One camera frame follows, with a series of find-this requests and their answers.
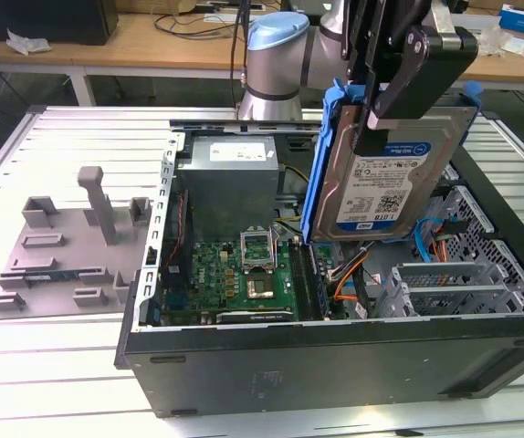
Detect long wooden desk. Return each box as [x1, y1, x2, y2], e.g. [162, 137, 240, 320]
[0, 11, 524, 109]

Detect black open PC case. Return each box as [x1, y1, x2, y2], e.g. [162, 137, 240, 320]
[113, 90, 524, 419]

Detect clear plastic bags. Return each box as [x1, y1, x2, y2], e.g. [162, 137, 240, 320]
[475, 25, 524, 58]

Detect silver camera bracket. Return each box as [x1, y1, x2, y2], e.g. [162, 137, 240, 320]
[429, 0, 463, 38]

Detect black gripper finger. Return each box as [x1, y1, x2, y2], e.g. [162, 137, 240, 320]
[353, 26, 480, 155]
[341, 0, 373, 87]

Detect silver metal drive cage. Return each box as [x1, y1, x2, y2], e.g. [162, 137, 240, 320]
[439, 182, 524, 302]

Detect black graphics card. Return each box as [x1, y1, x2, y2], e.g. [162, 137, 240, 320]
[215, 309, 294, 327]

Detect blue data cable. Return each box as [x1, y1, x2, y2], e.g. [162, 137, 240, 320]
[414, 216, 448, 266]

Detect black RAM slot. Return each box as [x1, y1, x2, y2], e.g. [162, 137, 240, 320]
[288, 241, 304, 321]
[299, 244, 317, 321]

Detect CPU socket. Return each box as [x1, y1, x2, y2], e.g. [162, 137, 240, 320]
[243, 268, 277, 301]

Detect yellow power wire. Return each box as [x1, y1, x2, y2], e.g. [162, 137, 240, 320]
[274, 163, 311, 241]

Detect metal socket cover frame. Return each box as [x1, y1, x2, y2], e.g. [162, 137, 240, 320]
[239, 225, 276, 275]

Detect black box on desk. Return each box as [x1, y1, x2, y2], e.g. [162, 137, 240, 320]
[0, 0, 120, 47]

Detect silver power supply box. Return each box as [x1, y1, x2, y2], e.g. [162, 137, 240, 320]
[177, 136, 286, 229]

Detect white crumpled plastic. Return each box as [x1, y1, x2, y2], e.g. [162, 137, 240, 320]
[5, 28, 54, 57]

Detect multicolour wire bundle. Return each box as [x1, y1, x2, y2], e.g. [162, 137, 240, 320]
[328, 240, 378, 282]

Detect green motherboard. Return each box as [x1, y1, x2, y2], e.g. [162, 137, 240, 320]
[161, 236, 350, 328]

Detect grey parts rack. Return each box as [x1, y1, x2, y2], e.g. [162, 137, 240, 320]
[0, 166, 153, 323]

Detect black case fan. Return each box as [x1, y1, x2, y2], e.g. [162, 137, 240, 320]
[160, 245, 194, 297]

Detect silver metal disk bay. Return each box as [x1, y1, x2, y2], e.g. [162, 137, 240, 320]
[390, 261, 508, 293]
[374, 281, 524, 319]

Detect multicolour disk power cable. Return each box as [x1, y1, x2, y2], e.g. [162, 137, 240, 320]
[430, 218, 471, 266]

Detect hard disk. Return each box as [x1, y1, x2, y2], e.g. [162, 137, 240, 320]
[300, 77, 485, 245]

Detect orange red data cable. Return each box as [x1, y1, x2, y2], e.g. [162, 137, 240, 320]
[330, 268, 372, 320]

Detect red black twisted fan wire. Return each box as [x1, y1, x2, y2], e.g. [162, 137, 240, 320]
[170, 190, 191, 266]

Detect black hanging cable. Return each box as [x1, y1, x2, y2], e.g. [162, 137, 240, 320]
[228, 0, 253, 110]

